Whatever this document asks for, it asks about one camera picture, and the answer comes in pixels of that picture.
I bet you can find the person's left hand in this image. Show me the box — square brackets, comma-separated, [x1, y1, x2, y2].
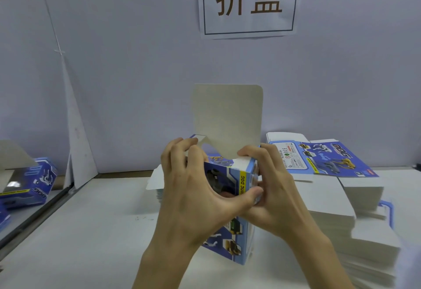
[146, 137, 264, 261]

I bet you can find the person's right hand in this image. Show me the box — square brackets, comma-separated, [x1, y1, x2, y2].
[237, 143, 325, 242]

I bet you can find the stack of boxes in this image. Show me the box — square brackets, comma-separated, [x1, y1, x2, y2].
[264, 131, 403, 286]
[145, 163, 167, 199]

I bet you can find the blue dog-print cardboard box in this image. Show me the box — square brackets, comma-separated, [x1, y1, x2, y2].
[190, 84, 264, 266]

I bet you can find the pile of blue boxes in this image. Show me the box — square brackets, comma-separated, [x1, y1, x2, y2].
[0, 140, 59, 230]

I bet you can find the person's left forearm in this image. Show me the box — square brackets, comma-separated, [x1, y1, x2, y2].
[133, 246, 195, 289]

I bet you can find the person's right forearm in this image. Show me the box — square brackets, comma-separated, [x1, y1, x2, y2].
[286, 225, 357, 289]

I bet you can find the white paper wall sign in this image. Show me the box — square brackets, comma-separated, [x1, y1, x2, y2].
[196, 0, 304, 40]

